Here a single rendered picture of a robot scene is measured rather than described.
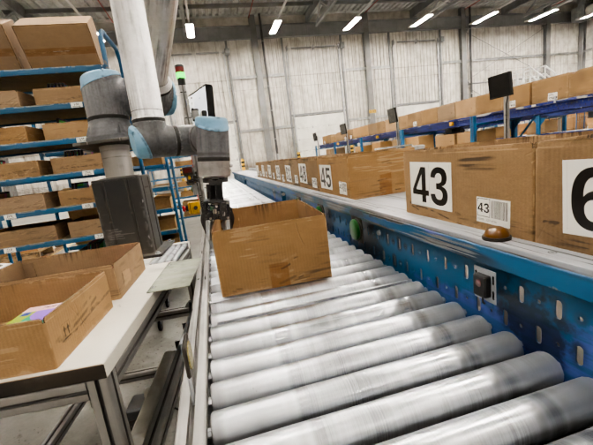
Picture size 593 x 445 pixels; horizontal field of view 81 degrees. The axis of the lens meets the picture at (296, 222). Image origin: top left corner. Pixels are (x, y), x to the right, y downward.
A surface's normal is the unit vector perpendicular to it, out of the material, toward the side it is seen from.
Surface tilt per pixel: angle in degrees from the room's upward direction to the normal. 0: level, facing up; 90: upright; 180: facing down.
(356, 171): 90
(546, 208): 90
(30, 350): 90
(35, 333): 90
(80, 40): 123
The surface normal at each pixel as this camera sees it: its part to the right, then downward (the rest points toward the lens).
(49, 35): 0.27, 0.66
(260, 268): 0.18, 0.18
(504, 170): -0.96, 0.17
